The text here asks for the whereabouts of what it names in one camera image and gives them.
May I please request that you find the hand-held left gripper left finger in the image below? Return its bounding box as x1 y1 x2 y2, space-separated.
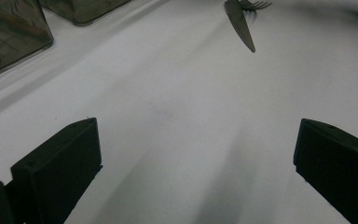
5 117 103 224

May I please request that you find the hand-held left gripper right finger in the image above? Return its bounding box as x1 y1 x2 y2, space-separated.
293 118 358 224

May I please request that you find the translucent brown storage bin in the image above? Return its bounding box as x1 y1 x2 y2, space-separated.
0 0 55 82
37 0 134 26

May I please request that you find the brown wooden spoon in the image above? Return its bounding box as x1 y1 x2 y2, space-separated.
0 6 48 67

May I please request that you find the white table cover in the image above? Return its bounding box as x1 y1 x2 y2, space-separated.
0 0 358 224

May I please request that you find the metal table knife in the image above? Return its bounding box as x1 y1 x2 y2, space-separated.
223 0 257 54

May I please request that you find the metal fork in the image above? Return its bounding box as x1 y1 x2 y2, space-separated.
238 0 273 13

